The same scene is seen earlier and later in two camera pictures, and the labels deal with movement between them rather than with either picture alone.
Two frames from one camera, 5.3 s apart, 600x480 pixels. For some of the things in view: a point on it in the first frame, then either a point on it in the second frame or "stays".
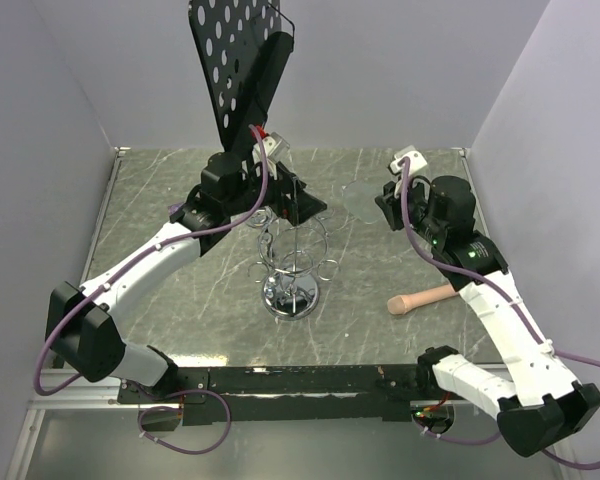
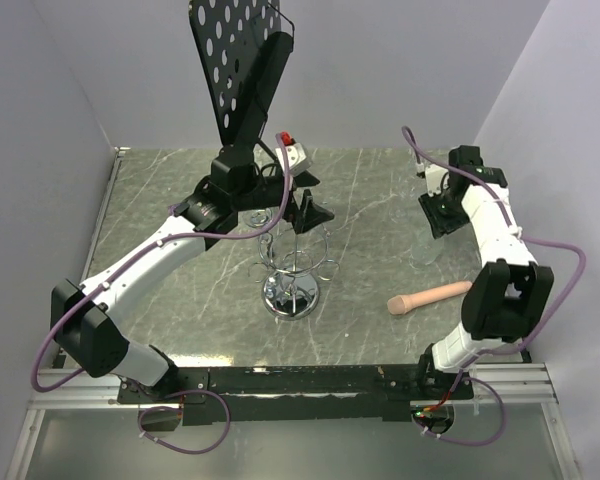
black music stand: x=242 y=48 stays
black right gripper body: x=417 y=202 → x=444 y=212
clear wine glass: x=360 y=201 → x=425 y=253
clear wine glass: x=261 y=218 stays
